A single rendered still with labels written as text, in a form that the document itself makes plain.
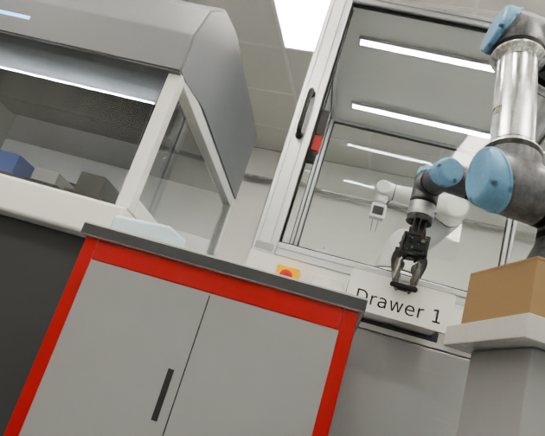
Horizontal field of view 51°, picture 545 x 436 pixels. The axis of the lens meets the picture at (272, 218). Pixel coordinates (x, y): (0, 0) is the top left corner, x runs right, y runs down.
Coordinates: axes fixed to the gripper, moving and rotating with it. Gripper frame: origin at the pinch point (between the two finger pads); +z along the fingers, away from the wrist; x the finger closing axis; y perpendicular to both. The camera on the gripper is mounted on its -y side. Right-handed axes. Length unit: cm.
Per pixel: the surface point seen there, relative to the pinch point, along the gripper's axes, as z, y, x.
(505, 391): 26, 54, 15
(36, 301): 32, 0, -97
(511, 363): 21, 54, 15
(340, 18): -96, -18, -41
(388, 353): 15.6, -17.8, 2.0
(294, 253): -6.1, -18.1, -33.1
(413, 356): 14.6, -17.8, 9.1
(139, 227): 12, 39, -61
